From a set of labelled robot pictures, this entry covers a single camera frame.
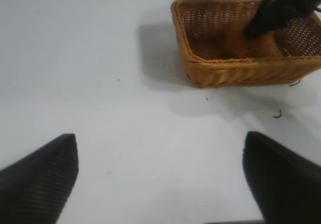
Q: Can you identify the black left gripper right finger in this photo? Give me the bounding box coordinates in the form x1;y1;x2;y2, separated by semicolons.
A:
242;131;321;224

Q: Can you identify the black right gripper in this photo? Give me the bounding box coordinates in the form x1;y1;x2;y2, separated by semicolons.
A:
243;0;315;40

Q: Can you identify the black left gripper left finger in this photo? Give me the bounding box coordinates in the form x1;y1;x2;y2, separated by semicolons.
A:
0;133;80;224

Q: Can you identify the woven wicker rectangular basket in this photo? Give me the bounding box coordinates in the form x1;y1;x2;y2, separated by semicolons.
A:
171;0;321;88

